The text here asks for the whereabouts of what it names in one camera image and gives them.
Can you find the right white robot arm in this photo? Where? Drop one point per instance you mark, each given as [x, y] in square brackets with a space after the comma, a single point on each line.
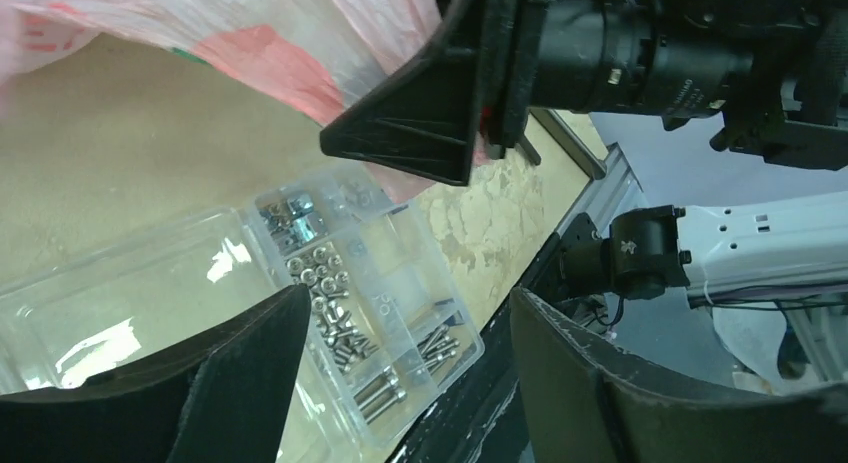
[705, 96]

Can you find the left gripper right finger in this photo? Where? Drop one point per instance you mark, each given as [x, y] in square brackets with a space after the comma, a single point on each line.
[589, 400]

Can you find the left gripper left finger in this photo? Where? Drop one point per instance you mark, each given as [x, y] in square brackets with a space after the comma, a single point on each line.
[222, 395]

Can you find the clear plastic screw box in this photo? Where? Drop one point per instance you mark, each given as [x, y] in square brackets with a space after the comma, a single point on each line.
[312, 325]

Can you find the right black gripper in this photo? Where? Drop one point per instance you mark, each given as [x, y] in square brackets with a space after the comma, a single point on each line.
[424, 118]

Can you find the aluminium frame rail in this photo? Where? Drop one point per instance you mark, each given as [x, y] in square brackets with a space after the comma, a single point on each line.
[582, 174]

